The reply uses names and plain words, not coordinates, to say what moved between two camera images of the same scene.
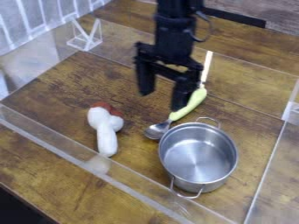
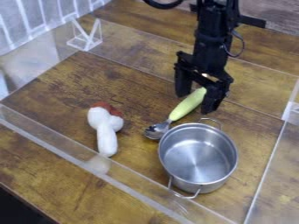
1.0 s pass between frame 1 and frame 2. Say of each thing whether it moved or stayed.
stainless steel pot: stayed
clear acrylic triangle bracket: stayed
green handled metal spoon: stayed
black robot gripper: moved
